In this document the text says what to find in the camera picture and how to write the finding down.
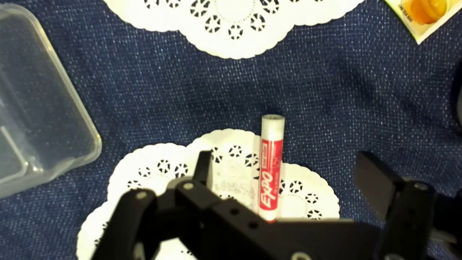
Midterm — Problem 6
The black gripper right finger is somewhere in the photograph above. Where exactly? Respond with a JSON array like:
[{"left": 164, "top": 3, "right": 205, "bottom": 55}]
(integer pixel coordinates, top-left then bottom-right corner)
[{"left": 353, "top": 150, "right": 439, "bottom": 260}]

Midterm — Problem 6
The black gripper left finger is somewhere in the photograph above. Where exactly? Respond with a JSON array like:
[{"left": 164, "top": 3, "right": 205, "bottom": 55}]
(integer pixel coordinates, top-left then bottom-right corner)
[{"left": 89, "top": 150, "right": 294, "bottom": 260}]

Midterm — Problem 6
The red Expo marker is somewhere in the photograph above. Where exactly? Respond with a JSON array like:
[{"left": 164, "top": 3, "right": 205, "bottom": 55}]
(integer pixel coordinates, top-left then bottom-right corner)
[{"left": 257, "top": 112, "right": 287, "bottom": 224}]

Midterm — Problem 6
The orange tea bag packet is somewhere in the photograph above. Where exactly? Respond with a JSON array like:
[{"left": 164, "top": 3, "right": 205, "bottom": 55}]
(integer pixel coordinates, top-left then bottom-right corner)
[{"left": 382, "top": 0, "right": 462, "bottom": 46}]

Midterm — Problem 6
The clear plastic container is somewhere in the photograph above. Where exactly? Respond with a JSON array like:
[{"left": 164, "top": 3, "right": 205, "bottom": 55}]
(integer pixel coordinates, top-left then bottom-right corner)
[{"left": 0, "top": 3, "right": 104, "bottom": 199}]

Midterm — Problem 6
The white paper doily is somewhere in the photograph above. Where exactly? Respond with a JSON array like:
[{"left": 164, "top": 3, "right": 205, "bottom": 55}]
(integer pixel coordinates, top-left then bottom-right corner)
[
  {"left": 101, "top": 0, "right": 368, "bottom": 60},
  {"left": 75, "top": 127, "right": 342, "bottom": 260}
]

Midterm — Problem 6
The blue denim tablecloth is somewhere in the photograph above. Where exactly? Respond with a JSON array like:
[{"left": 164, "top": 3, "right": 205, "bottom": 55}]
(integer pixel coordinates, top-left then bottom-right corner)
[{"left": 0, "top": 0, "right": 462, "bottom": 260}]

